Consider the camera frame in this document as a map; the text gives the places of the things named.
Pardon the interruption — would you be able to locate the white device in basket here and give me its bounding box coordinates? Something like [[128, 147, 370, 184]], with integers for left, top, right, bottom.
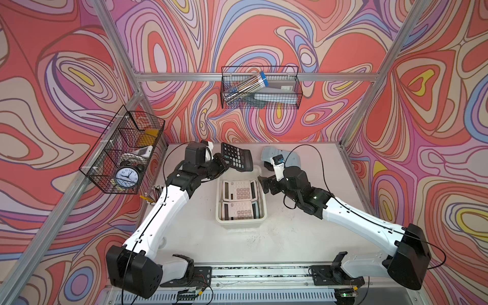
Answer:
[[131, 146, 153, 158]]

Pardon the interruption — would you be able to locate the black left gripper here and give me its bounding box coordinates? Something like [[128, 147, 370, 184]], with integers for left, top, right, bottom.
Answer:
[[195, 152, 232, 180]]

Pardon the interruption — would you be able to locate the black wire basket back wall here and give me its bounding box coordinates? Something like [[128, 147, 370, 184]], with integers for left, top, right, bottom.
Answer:
[[221, 65, 303, 109]]

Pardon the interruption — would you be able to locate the pink calculator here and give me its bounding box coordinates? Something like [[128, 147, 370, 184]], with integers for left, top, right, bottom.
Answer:
[[221, 201, 260, 221]]

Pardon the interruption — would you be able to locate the white plastic storage box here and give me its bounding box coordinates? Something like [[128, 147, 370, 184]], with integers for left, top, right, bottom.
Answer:
[[216, 165, 268, 229]]

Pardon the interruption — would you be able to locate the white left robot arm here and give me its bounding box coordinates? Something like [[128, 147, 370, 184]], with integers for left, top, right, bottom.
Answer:
[[105, 141, 229, 299]]

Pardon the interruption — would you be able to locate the black wire basket left wall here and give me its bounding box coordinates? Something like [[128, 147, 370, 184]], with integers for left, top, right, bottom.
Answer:
[[79, 105, 167, 194]]

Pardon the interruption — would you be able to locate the clear pen cup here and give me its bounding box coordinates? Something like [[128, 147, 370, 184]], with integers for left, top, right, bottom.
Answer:
[[139, 185, 165, 205]]

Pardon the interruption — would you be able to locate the light blue calculator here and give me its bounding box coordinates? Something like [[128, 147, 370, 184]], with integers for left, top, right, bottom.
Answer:
[[261, 146, 301, 171]]

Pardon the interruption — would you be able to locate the black wire basket wall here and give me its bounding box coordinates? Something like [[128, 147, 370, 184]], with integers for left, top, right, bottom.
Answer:
[[221, 65, 303, 109], [79, 105, 167, 194]]

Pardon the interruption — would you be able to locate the black calculator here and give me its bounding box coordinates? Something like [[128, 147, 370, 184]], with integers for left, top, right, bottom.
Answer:
[[264, 161, 274, 171], [221, 143, 254, 172]]

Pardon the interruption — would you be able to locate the clear tube of pencils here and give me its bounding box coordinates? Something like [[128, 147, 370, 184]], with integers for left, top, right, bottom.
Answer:
[[222, 71, 268, 105]]

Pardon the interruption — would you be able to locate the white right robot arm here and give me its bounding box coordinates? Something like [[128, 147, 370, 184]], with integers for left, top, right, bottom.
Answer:
[[258, 166, 432, 291]]

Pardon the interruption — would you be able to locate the yellow item in basket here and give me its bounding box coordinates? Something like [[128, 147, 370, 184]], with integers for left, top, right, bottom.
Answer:
[[136, 128, 159, 148]]

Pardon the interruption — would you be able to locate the green circuit board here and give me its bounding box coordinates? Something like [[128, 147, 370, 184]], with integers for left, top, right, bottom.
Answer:
[[176, 289, 203, 302]]

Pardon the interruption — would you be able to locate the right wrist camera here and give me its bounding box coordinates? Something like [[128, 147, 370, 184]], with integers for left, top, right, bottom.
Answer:
[[270, 155, 285, 182]]

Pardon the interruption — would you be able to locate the grey white box in basket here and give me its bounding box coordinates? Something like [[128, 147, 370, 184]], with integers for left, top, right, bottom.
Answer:
[[254, 81, 298, 104]]

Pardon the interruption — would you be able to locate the black alarm clock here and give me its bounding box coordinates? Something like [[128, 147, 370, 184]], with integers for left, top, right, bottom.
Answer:
[[114, 161, 145, 189]]

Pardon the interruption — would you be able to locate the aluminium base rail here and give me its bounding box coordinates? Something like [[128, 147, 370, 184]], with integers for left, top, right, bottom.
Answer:
[[96, 263, 429, 304]]

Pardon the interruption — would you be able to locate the pink calculator face up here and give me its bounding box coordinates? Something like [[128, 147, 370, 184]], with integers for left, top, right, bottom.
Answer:
[[222, 180, 258, 202]]

